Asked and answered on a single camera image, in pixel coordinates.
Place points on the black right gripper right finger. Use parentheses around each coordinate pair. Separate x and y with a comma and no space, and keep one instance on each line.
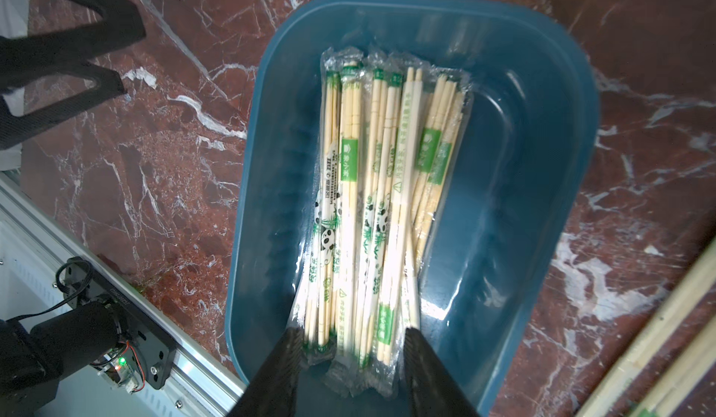
(431,389)

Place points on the chopstick pair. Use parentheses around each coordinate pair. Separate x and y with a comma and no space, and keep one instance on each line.
(681,377)
(685,297)

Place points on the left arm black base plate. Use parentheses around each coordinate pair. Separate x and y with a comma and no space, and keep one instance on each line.
(143,354)

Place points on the aluminium front rail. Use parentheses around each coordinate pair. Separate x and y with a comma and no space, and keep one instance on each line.
(33,249)

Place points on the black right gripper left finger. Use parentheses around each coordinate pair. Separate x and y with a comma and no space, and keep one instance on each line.
(274,389)

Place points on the teal plastic storage box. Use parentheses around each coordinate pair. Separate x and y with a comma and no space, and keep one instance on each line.
(523,156)

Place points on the wrapped chopsticks green band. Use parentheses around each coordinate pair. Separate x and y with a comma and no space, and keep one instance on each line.
(349,157)

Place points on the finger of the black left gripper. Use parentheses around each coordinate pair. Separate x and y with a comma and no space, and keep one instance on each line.
(67,52)

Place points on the wrapped chopsticks right side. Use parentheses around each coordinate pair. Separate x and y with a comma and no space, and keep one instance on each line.
(442,125)

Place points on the wrapped chopsticks panda print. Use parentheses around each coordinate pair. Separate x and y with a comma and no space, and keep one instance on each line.
(313,306)

